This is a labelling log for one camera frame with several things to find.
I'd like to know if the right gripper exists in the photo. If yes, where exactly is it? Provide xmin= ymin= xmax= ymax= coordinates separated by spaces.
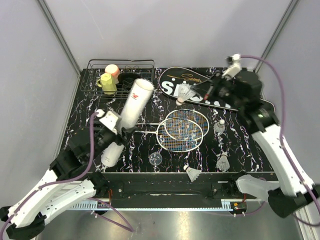
xmin=190 ymin=70 xmax=245 ymax=110

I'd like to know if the shuttlecock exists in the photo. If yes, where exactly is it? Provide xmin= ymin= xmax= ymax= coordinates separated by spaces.
xmin=183 ymin=165 xmax=202 ymax=183
xmin=213 ymin=119 xmax=226 ymax=133
xmin=216 ymin=152 xmax=230 ymax=172
xmin=175 ymin=83 xmax=197 ymax=106

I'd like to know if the clear plastic tube cap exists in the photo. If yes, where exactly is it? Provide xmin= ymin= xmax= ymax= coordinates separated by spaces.
xmin=148 ymin=152 xmax=163 ymax=166

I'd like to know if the white shuttlecock tube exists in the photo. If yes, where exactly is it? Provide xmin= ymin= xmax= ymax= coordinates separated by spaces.
xmin=101 ymin=78 xmax=155 ymax=168

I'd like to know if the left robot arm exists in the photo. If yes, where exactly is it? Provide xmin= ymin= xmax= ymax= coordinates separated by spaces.
xmin=0 ymin=126 xmax=134 ymax=240

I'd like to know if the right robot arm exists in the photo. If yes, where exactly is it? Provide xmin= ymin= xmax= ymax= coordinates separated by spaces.
xmin=191 ymin=70 xmax=320 ymax=218

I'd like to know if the upper badminton racket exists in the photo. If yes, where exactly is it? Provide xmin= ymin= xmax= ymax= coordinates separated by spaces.
xmin=134 ymin=108 xmax=210 ymax=141

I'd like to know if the badminton racket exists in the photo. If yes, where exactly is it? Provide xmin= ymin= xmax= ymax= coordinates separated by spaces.
xmin=134 ymin=108 xmax=210 ymax=141
xmin=136 ymin=120 xmax=204 ymax=153

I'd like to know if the lower badminton racket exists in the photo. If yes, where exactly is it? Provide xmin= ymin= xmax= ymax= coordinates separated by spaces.
xmin=136 ymin=120 xmax=204 ymax=153

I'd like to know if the black racket bag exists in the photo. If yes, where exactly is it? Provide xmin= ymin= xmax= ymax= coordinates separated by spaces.
xmin=158 ymin=66 xmax=276 ymax=112

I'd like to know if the marble pattern table mat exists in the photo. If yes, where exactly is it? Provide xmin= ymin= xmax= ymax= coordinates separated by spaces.
xmin=63 ymin=68 xmax=272 ymax=173

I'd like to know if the black bowl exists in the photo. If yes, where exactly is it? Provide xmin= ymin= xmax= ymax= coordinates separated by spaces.
xmin=118 ymin=72 xmax=141 ymax=91

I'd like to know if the yellow-green mug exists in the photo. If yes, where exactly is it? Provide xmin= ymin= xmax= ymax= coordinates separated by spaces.
xmin=96 ymin=73 xmax=117 ymax=95

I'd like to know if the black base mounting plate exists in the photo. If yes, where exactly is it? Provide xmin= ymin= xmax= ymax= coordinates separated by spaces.
xmin=103 ymin=172 xmax=244 ymax=210

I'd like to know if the pink cup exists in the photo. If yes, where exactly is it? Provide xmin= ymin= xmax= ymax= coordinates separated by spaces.
xmin=104 ymin=64 xmax=120 ymax=84

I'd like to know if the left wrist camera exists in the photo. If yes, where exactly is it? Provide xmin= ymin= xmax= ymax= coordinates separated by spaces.
xmin=96 ymin=109 xmax=122 ymax=132

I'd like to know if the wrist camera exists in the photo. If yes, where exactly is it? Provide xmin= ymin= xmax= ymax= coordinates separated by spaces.
xmin=222 ymin=53 xmax=242 ymax=79
xmin=96 ymin=109 xmax=122 ymax=132

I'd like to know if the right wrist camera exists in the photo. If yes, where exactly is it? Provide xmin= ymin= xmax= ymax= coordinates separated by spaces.
xmin=222 ymin=53 xmax=242 ymax=79

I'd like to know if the wire dish rack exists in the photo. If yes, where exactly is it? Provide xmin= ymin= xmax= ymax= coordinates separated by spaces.
xmin=79 ymin=59 xmax=155 ymax=99

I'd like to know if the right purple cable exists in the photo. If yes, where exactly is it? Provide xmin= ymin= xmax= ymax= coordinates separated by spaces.
xmin=238 ymin=54 xmax=320 ymax=226

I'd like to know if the purple cable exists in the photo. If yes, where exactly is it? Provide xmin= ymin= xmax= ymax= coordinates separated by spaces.
xmin=0 ymin=111 xmax=135 ymax=233
xmin=238 ymin=54 xmax=320 ymax=226

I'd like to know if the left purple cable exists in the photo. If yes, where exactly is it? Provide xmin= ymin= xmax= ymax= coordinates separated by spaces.
xmin=0 ymin=111 xmax=135 ymax=233

